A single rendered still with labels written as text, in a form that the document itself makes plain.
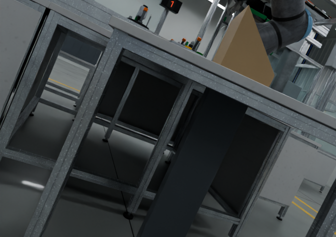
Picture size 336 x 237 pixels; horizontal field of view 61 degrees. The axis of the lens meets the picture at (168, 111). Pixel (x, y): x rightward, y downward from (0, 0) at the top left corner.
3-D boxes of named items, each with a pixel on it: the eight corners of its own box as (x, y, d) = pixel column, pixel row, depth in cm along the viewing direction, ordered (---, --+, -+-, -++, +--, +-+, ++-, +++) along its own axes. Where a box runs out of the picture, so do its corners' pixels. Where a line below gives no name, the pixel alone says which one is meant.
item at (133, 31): (387, 153, 84) (392, 144, 83) (107, 24, 84) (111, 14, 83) (291, 125, 153) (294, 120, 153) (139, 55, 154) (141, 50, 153)
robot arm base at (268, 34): (263, 61, 105) (289, 50, 105) (249, 22, 104) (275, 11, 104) (251, 63, 120) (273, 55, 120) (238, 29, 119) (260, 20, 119)
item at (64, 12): (294, 129, 176) (297, 124, 175) (48, 7, 122) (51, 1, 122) (201, 93, 307) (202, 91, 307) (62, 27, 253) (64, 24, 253)
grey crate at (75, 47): (95, 65, 334) (103, 47, 333) (41, 41, 312) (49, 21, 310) (93, 63, 374) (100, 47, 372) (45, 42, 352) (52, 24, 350)
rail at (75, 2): (215, 85, 162) (223, 67, 161) (59, 7, 130) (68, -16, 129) (211, 84, 167) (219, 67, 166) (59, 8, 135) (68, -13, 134)
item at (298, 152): (283, 221, 289) (322, 145, 283) (192, 192, 250) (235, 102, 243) (246, 189, 353) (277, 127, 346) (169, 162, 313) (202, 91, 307)
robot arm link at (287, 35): (283, 54, 111) (316, 40, 110) (280, 21, 103) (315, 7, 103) (268, 43, 120) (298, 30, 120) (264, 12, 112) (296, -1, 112)
